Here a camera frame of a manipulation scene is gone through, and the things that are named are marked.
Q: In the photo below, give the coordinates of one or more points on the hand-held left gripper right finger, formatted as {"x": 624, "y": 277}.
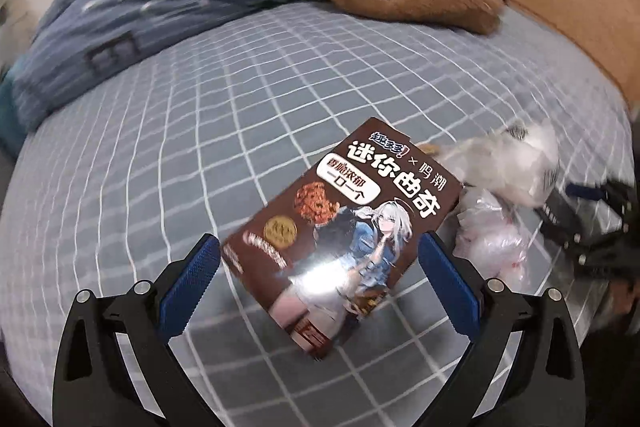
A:
{"x": 447, "y": 287}

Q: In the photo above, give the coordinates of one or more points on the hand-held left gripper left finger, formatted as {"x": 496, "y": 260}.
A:
{"x": 190, "y": 289}

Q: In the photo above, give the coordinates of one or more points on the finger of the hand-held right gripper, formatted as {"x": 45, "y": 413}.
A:
{"x": 587, "y": 192}
{"x": 575, "y": 232}

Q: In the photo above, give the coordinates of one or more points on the plastic bag with red print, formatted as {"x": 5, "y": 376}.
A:
{"x": 492, "y": 242}

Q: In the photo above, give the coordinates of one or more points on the clear packet with twine tie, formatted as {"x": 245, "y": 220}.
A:
{"x": 505, "y": 162}

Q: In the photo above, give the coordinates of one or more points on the brown cookie box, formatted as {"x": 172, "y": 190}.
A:
{"x": 350, "y": 187}

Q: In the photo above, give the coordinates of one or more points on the grey checked bed cover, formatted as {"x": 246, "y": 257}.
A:
{"x": 150, "y": 207}

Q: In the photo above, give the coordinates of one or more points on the teal box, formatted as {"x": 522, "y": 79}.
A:
{"x": 9, "y": 112}

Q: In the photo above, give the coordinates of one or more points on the blue striped quilt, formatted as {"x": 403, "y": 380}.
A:
{"x": 150, "y": 2}

